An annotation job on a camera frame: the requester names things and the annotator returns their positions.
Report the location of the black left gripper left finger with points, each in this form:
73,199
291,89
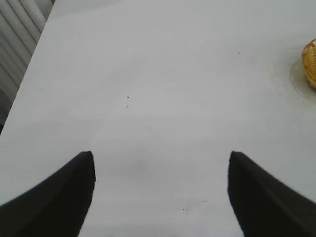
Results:
49,205

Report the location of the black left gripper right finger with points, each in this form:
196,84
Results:
266,205

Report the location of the yellow woven wicker basket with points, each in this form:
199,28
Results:
310,64

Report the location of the white slatted panel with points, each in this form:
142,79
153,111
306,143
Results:
17,37

